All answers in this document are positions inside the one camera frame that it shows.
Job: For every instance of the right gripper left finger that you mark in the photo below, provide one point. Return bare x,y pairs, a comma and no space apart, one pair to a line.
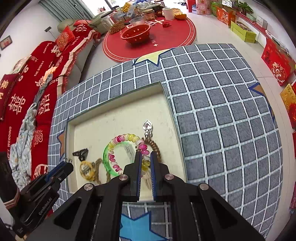
93,212

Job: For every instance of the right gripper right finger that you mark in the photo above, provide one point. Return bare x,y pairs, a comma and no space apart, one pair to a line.
198,212

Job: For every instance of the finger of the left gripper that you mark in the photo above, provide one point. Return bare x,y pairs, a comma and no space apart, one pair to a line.
68,170
57,172

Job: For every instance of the silver pendant charm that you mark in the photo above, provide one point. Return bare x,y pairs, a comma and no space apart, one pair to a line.
68,160

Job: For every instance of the black claw hair clip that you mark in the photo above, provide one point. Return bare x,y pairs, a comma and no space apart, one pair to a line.
81,154

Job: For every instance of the green translucent bangle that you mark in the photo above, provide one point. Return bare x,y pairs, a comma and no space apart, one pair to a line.
111,165

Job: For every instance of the silver heart pink pendant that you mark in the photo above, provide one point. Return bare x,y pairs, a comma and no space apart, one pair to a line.
147,127

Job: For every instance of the beige bunny hair clip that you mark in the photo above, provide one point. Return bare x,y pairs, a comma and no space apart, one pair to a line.
147,180

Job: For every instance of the shallow cream tray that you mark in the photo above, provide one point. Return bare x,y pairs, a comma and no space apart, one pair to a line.
94,128

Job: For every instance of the grey patterned cloth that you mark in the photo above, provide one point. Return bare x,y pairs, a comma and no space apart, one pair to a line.
20,159

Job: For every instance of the grey checkered tablecloth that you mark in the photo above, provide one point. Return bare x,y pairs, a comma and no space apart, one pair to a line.
228,132

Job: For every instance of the red sofa cover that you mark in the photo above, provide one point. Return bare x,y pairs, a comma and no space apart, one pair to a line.
18,90

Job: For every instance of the red square cushion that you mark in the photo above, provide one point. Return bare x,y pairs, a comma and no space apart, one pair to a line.
64,39

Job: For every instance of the beige armchair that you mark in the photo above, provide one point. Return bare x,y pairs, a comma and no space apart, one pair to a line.
96,23

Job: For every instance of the red colander basket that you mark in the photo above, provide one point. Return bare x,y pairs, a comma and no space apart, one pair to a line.
136,34

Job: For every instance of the clear jar of snacks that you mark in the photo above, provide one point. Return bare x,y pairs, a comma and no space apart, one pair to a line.
116,27

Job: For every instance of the red round rug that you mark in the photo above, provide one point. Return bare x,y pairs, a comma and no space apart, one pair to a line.
179,33

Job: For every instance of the red gift box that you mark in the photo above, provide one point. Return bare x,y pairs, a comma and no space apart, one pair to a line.
278,61

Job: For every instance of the white cylinder cup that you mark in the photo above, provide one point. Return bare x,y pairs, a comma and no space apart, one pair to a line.
168,13

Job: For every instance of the green yellow box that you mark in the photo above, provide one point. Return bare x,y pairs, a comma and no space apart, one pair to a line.
243,32

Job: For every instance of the red floral wrapped box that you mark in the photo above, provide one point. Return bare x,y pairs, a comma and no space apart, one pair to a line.
203,7

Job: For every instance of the potted green plant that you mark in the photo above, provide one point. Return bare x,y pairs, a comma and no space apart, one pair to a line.
243,7

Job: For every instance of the framed wall picture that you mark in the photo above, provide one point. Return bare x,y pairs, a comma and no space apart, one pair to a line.
5,42

